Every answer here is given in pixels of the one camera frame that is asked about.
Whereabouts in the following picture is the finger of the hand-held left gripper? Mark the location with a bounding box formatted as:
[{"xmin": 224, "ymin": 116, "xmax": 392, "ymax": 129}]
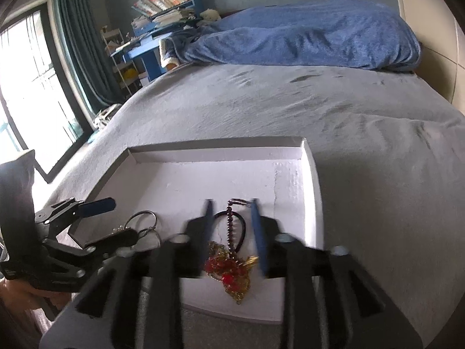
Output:
[
  {"xmin": 44, "ymin": 227, "xmax": 139, "ymax": 275},
  {"xmin": 34, "ymin": 196, "xmax": 117, "ymax": 227}
]

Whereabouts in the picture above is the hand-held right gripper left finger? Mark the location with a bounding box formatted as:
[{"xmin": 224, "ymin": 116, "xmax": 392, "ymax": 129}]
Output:
[{"xmin": 39, "ymin": 199, "xmax": 215, "ymax": 349}]

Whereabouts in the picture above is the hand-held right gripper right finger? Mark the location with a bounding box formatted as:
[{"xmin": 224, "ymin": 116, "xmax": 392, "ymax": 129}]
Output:
[{"xmin": 250, "ymin": 198, "xmax": 424, "ymax": 349}]

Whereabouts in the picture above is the dark small bead strand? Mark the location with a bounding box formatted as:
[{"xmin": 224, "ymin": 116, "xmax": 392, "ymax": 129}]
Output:
[{"xmin": 226, "ymin": 198, "xmax": 251, "ymax": 259}]

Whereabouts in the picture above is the metal key ring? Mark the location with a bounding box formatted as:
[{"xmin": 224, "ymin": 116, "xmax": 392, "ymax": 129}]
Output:
[{"xmin": 125, "ymin": 210, "xmax": 159, "ymax": 234}]

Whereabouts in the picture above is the silver bangle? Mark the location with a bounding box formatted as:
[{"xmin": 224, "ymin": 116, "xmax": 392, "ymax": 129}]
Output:
[{"xmin": 137, "ymin": 227, "xmax": 162, "ymax": 250}]

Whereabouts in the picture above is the red ornament black hair tie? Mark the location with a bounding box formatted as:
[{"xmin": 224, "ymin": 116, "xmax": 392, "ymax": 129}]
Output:
[{"xmin": 203, "ymin": 209, "xmax": 261, "ymax": 305}]

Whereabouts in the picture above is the grey shallow cardboard box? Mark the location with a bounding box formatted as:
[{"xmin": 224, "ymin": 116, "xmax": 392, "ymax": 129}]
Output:
[{"xmin": 45, "ymin": 136, "xmax": 325, "ymax": 324}]

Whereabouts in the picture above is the person's left hand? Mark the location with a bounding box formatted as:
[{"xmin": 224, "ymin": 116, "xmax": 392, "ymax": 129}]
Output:
[{"xmin": 0, "ymin": 278, "xmax": 71, "ymax": 313}]

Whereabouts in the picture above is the white bag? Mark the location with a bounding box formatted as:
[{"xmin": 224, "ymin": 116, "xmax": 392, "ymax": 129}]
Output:
[{"xmin": 92, "ymin": 104, "xmax": 122, "ymax": 129}]

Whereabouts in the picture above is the window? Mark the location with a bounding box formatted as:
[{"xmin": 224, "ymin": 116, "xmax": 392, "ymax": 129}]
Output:
[{"xmin": 0, "ymin": 0, "xmax": 93, "ymax": 184}]

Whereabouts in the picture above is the grey bed blanket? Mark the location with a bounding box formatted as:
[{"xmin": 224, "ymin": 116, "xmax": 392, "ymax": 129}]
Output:
[{"xmin": 47, "ymin": 62, "xmax": 465, "ymax": 349}]

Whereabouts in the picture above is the white shelf rack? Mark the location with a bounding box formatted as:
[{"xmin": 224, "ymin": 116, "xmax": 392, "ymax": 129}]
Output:
[{"xmin": 101, "ymin": 25, "xmax": 142, "ymax": 97}]

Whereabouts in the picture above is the blue desk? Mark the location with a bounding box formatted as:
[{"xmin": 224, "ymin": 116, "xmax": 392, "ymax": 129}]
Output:
[{"xmin": 111, "ymin": 0, "xmax": 204, "ymax": 82}]

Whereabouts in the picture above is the teal curtain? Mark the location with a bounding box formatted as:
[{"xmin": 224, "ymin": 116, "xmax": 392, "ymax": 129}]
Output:
[{"xmin": 51, "ymin": 0, "xmax": 126, "ymax": 117}]

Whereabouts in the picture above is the stack of papers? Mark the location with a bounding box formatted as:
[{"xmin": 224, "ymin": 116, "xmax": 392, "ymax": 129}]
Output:
[{"xmin": 131, "ymin": 7, "xmax": 197, "ymax": 31}]

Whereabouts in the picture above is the blue duvet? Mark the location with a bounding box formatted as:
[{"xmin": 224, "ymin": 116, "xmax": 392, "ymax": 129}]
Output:
[{"xmin": 171, "ymin": 0, "xmax": 422, "ymax": 71}]

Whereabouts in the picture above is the cream plush toy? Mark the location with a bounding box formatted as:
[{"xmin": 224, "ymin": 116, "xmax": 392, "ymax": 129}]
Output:
[{"xmin": 198, "ymin": 8, "xmax": 221, "ymax": 26}]

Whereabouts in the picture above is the beige wardrobe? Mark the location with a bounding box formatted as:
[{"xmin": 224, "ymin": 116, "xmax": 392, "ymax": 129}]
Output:
[{"xmin": 390, "ymin": 0, "xmax": 465, "ymax": 106}]

